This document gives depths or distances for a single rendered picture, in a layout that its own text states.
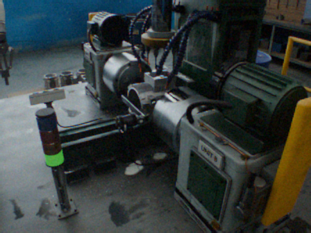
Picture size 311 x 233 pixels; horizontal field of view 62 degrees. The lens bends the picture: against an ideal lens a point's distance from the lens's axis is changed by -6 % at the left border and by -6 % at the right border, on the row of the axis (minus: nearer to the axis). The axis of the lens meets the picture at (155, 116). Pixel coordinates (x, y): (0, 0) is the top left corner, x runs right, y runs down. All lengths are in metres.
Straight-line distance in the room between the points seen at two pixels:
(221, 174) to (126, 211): 0.43
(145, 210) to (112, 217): 0.13
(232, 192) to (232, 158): 0.11
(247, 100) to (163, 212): 0.56
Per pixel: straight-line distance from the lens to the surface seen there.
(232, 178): 0.78
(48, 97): 1.38
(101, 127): 1.34
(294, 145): 0.71
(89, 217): 1.06
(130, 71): 1.49
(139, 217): 1.04
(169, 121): 1.02
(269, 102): 0.71
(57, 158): 0.92
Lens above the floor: 1.59
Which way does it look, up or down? 28 degrees down
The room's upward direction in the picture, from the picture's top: 1 degrees clockwise
